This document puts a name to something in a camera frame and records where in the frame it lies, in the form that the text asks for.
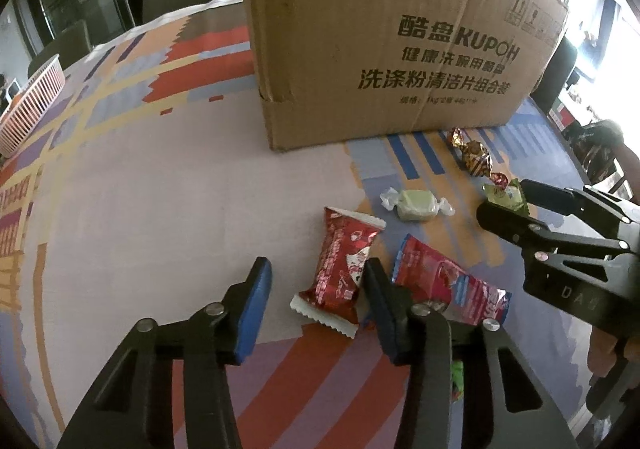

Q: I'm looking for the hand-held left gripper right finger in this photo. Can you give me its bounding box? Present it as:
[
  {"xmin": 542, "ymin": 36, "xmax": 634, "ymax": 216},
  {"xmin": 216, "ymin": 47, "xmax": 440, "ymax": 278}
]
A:
[{"xmin": 362, "ymin": 258, "xmax": 573, "ymax": 449}]

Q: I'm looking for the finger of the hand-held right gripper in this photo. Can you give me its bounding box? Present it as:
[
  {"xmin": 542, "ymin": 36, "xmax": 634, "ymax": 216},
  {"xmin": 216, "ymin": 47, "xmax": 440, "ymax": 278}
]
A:
[
  {"xmin": 475, "ymin": 200, "xmax": 632, "ymax": 261},
  {"xmin": 519, "ymin": 178, "xmax": 640, "ymax": 231}
]

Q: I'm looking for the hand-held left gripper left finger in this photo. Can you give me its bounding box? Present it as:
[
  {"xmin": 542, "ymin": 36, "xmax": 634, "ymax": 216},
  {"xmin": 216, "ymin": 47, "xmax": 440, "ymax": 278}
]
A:
[{"xmin": 56, "ymin": 256, "xmax": 274, "ymax": 449}]

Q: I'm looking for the small green snack packet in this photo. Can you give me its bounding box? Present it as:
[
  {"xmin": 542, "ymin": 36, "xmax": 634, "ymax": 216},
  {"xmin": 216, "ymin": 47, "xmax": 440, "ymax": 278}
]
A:
[{"xmin": 482, "ymin": 178, "xmax": 531, "ymax": 216}]

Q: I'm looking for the red snack packet white figure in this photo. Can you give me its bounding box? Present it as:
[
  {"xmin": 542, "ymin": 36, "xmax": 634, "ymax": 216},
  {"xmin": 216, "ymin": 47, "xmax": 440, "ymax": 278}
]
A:
[{"xmin": 290, "ymin": 206, "xmax": 387, "ymax": 340}]

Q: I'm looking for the pink red snack packet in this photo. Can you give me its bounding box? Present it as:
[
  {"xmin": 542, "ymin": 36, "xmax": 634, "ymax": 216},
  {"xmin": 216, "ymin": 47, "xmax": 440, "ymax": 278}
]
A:
[{"xmin": 392, "ymin": 234, "xmax": 512, "ymax": 328}]

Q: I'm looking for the brown cardboard box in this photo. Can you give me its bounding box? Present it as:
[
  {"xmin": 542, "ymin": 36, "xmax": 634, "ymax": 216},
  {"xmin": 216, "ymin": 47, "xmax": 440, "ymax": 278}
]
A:
[{"xmin": 234, "ymin": 0, "xmax": 571, "ymax": 153}]

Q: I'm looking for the brown gold wrapped candy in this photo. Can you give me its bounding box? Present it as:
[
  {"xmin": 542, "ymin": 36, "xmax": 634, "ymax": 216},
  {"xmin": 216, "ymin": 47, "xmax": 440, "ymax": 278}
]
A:
[{"xmin": 446, "ymin": 128, "xmax": 511, "ymax": 188}]

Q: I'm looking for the pale green wrapped candy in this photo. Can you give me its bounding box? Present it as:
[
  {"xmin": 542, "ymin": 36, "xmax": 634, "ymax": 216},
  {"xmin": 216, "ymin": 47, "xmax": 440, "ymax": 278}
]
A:
[{"xmin": 380, "ymin": 188, "xmax": 456, "ymax": 221}]

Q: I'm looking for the black office chair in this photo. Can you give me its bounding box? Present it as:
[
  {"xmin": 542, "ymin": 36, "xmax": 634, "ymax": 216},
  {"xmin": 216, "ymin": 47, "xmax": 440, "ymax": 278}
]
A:
[{"xmin": 530, "ymin": 36, "xmax": 579, "ymax": 113}]

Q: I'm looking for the patterned table mat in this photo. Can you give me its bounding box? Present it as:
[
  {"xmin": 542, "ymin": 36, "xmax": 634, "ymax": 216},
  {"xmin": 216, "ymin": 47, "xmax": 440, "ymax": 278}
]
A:
[{"xmin": 0, "ymin": 0, "xmax": 601, "ymax": 449}]

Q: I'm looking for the white plastic basket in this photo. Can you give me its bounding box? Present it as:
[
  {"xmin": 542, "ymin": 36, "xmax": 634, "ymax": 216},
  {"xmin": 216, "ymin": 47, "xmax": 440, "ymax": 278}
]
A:
[{"xmin": 0, "ymin": 53, "xmax": 66, "ymax": 156}]

